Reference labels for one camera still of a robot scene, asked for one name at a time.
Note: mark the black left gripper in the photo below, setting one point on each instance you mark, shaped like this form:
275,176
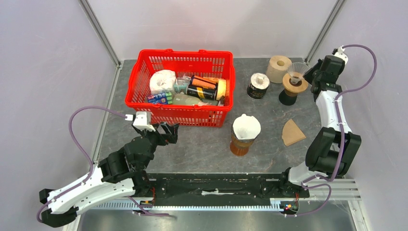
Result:
171,136

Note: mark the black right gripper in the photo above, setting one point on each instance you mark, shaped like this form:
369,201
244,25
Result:
308,76

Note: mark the clear glass dripper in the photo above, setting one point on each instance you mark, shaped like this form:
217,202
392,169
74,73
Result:
297,71

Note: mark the brown paper coffee filter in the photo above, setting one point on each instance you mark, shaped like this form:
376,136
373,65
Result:
291,133

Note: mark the white paper coffee filter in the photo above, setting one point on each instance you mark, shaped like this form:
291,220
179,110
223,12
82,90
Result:
246,127

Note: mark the dark glass coffee dripper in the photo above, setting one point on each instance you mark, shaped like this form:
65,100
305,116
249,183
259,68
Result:
243,140

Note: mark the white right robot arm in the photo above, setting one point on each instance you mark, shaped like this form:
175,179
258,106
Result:
334,148

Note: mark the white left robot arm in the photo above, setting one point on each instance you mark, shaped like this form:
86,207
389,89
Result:
121,174

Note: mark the amber glass coffee server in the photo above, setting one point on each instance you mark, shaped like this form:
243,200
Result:
240,148

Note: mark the dark bottle maroon cap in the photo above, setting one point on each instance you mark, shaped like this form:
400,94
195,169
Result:
288,98

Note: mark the beige toilet paper roll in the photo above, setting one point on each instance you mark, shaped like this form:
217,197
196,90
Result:
277,68

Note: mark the pale green lotion bottle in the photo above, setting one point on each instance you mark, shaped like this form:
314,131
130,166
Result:
183,99

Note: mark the blue green small box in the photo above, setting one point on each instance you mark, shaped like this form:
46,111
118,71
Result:
165,97

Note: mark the red plastic shopping basket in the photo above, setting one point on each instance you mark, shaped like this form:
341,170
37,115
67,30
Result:
204,63

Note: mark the teal sponge package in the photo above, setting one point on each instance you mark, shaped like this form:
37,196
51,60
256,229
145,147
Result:
181,84

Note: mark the black wrapped tissue roll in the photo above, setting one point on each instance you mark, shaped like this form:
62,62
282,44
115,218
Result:
258,86

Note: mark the black yellow can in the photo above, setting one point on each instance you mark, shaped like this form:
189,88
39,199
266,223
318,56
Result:
200,92

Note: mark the white wrapped tissue roll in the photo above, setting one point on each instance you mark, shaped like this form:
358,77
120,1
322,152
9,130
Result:
162,81

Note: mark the orange navy can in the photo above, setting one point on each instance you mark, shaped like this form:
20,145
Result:
203,82

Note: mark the yellow sponge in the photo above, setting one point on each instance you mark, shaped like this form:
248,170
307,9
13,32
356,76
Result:
221,89

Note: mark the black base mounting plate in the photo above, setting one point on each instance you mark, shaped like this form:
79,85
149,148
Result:
217,189

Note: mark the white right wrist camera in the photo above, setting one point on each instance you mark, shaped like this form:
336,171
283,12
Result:
339,52

